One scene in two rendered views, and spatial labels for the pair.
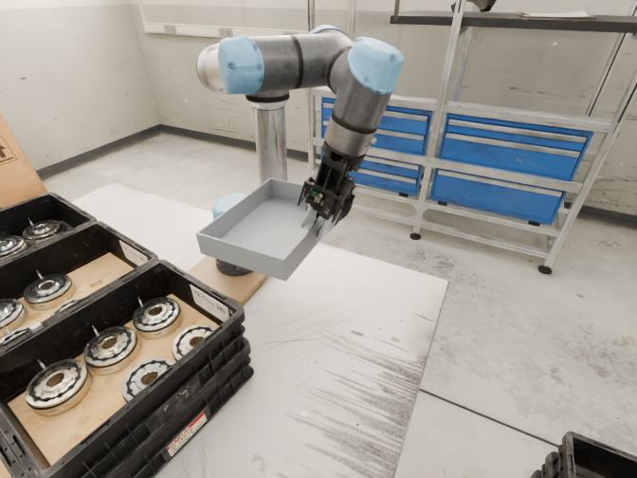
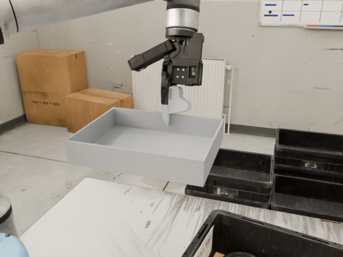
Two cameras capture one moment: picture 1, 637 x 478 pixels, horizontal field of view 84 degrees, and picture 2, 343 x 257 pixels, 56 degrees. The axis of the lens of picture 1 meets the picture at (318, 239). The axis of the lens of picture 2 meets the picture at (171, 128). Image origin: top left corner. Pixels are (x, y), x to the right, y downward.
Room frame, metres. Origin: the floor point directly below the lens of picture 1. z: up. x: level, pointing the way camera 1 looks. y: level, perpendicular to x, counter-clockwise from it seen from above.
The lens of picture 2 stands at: (0.69, 0.70, 1.34)
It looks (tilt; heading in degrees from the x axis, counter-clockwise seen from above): 22 degrees down; 262
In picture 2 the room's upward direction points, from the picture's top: straight up
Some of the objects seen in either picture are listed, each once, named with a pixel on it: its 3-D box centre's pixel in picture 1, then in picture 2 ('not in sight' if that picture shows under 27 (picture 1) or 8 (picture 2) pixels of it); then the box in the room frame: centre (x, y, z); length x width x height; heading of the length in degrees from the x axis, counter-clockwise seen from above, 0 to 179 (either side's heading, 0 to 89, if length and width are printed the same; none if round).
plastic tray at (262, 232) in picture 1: (277, 221); (150, 139); (0.64, 0.09, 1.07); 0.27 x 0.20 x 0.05; 154
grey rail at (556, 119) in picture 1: (441, 105); not in sight; (2.11, -0.71, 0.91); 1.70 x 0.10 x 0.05; 64
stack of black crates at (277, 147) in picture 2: not in sight; (307, 175); (-0.34, -0.84, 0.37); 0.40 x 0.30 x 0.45; 154
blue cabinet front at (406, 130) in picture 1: (369, 147); not in sight; (2.26, -0.34, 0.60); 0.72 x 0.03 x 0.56; 64
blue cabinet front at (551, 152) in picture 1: (500, 170); not in sight; (1.91, -1.06, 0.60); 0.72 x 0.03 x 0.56; 64
